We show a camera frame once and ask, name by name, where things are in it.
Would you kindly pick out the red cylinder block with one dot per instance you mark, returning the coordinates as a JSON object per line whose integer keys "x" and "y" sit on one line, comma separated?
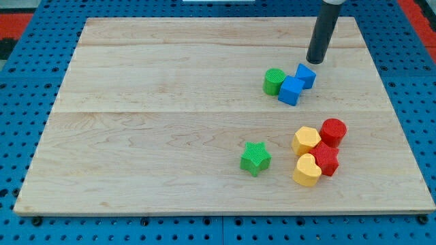
{"x": 332, "y": 132}

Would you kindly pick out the green star block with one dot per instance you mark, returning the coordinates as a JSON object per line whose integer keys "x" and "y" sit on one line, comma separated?
{"x": 255, "y": 158}

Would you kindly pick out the green cylinder block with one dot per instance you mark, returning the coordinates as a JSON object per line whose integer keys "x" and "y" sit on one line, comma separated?
{"x": 273, "y": 80}

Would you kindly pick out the yellow hexagon block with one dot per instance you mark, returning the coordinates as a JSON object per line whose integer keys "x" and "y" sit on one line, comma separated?
{"x": 305, "y": 139}

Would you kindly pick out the light wooden board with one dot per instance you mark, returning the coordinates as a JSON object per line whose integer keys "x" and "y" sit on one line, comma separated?
{"x": 153, "y": 114}

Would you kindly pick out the blue perforated table plate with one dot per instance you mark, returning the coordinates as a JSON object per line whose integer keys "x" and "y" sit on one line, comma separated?
{"x": 33, "y": 73}

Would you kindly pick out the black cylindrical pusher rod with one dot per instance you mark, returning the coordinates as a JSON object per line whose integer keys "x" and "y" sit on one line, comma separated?
{"x": 323, "y": 30}

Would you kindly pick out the blue cube block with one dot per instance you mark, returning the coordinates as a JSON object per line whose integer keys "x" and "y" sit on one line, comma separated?
{"x": 290, "y": 90}

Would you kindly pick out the blue triangular block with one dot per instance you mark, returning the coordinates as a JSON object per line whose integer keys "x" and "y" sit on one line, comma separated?
{"x": 306, "y": 75}

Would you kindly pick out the red star block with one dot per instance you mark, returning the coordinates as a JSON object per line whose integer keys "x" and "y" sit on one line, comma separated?
{"x": 326, "y": 158}

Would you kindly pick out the yellow heart block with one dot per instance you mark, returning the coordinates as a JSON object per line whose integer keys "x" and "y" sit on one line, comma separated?
{"x": 306, "y": 171}

